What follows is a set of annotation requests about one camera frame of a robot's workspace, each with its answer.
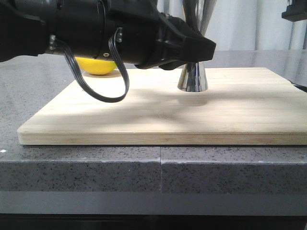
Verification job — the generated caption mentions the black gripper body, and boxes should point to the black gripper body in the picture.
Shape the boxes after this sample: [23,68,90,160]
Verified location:
[103,0,188,70]
[282,0,307,21]

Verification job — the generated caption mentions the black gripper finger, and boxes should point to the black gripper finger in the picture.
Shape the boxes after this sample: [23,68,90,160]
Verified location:
[158,16,216,69]

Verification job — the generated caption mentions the steel hourglass jigger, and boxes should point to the steel hourglass jigger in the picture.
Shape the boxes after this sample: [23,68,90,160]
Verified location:
[177,0,216,92]

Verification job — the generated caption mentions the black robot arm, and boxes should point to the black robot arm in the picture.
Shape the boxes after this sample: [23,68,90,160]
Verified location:
[0,0,216,70]

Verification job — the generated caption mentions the yellow lemon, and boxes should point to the yellow lemon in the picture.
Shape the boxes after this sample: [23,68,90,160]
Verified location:
[75,57,117,75]

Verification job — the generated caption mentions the grey curtain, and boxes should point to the grey curtain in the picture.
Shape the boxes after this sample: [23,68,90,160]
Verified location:
[157,0,307,51]

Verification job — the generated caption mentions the light wooden cutting board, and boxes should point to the light wooden cutting board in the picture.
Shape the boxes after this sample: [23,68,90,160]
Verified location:
[17,68,307,145]

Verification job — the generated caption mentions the black ribbon cable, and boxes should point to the black ribbon cable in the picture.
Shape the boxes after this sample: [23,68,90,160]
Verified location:
[49,34,130,103]

